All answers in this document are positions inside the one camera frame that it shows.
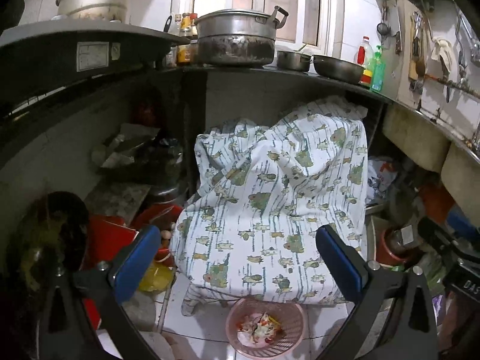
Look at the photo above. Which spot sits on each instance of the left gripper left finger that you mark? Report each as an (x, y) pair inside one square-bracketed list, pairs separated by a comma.
[(130, 264)]

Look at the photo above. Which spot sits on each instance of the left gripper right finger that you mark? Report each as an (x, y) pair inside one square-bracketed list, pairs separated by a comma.
[(344, 263)]

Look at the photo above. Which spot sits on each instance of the black kitchen counter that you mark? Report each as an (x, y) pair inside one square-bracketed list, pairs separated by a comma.
[(45, 57)]

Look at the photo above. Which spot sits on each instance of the yellow plastic bag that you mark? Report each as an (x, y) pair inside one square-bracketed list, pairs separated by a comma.
[(157, 278)]

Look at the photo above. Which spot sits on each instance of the red plastic bucket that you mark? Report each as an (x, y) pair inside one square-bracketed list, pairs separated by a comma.
[(106, 236)]

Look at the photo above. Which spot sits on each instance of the red plastic basin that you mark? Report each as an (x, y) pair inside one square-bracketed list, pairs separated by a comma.
[(164, 217)]

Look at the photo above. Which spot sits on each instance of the pink perforated plastic basket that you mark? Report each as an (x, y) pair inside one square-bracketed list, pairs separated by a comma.
[(291, 317)]

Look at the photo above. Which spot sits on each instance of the white printed plastic bag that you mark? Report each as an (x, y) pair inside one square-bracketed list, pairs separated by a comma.
[(382, 173)]

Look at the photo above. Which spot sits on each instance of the crumpled wrappers in basket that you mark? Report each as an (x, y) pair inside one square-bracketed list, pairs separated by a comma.
[(258, 330)]

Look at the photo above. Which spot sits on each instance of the white dinosaur print cloth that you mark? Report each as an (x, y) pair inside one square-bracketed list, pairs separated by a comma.
[(249, 230)]

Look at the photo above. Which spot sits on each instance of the green dish soap bottle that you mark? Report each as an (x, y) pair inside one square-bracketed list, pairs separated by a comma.
[(378, 70)]

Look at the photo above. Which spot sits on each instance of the dark frying pan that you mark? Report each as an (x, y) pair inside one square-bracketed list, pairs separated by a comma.
[(337, 69)]

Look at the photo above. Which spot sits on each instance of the red capped oil bottle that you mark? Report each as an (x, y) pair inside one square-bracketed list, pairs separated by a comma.
[(365, 58)]

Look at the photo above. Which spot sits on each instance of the small steel saucepan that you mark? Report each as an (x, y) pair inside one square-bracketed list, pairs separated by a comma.
[(293, 61)]

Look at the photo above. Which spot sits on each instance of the large blackened aluminium pot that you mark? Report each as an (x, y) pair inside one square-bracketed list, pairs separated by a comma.
[(239, 37)]

